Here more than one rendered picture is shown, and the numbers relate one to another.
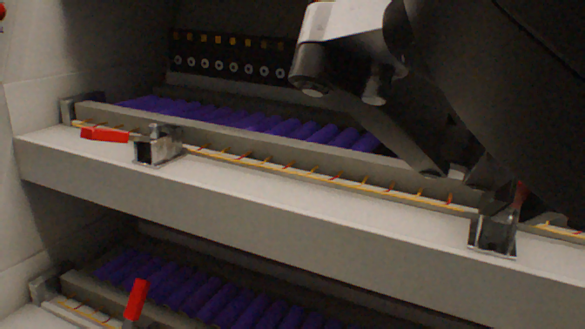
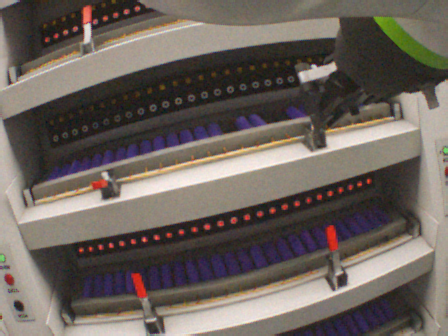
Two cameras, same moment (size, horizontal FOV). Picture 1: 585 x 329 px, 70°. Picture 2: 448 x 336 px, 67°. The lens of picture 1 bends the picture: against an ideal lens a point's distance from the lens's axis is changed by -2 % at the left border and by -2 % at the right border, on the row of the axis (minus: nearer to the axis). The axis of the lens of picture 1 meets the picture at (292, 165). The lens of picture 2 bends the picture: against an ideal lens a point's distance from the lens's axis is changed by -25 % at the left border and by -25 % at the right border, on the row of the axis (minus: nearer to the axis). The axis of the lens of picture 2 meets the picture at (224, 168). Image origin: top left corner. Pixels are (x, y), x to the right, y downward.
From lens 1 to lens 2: 0.28 m
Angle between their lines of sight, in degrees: 27
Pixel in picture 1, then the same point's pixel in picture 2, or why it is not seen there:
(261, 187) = (189, 177)
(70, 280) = (79, 304)
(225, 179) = (163, 184)
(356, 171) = (233, 144)
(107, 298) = (109, 301)
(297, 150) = (192, 148)
